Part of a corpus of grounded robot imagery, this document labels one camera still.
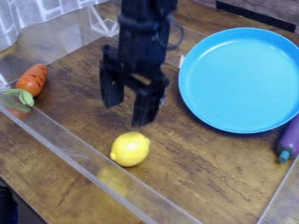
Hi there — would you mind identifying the grey patterned curtain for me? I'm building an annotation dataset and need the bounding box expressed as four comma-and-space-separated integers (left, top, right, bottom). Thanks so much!
0, 0, 107, 51

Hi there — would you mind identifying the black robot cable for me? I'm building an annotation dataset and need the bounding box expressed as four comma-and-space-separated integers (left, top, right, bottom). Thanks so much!
165, 14, 185, 51

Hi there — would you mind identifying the orange toy carrot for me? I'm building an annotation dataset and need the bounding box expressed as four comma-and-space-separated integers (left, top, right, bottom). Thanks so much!
2, 63, 47, 106

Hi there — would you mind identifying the dark wooden board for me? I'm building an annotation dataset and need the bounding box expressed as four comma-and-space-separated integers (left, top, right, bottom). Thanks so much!
216, 0, 299, 33

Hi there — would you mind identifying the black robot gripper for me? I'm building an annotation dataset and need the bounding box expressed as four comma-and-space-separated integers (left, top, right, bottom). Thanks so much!
98, 17, 170, 127

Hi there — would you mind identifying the yellow toy lemon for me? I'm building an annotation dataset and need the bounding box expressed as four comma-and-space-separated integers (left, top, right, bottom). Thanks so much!
109, 132, 149, 167

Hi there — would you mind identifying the purple toy eggplant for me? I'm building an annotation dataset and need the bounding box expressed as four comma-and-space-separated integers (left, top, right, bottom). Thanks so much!
276, 115, 299, 163

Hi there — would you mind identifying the round blue plastic tray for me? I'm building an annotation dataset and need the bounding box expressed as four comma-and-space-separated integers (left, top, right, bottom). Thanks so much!
178, 27, 299, 134

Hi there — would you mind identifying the clear acrylic barrier wall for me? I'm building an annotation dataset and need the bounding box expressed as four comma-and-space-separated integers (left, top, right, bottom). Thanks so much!
0, 10, 299, 224

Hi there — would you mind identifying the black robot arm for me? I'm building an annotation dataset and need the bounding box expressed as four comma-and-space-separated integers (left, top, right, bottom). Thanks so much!
98, 0, 177, 127

